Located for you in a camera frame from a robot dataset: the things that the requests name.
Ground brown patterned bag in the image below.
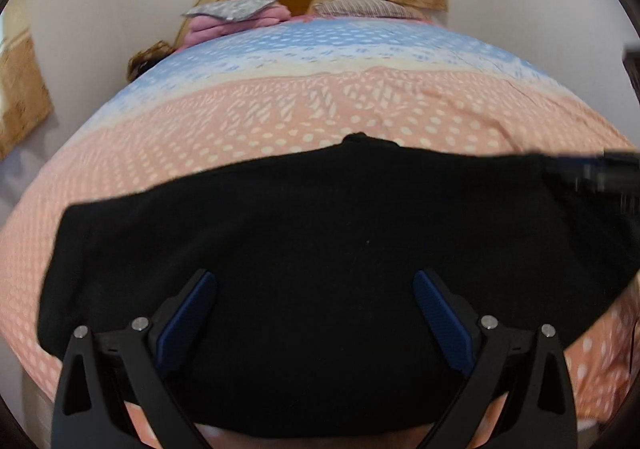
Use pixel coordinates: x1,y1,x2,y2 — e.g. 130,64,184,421
126,41,175,82

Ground grey patterned pillow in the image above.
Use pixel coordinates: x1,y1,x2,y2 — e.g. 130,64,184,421
181,0,281,23

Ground folded pink blanket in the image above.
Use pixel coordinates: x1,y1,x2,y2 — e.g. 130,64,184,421
181,4,292,49

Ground black pants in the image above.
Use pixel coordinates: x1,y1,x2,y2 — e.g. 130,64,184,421
37,132,640,440

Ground striped pillow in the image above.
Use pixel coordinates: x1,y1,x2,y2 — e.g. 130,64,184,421
311,0,430,21

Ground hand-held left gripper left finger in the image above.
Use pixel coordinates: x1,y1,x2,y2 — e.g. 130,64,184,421
50,269,220,449

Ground bed with polka-dot cover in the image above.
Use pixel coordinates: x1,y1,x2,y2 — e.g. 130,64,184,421
0,19,640,449

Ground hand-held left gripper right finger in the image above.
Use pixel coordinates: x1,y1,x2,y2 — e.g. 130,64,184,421
412,269,579,449

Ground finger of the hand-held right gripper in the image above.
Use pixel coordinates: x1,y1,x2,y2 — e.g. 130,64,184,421
544,153,608,194

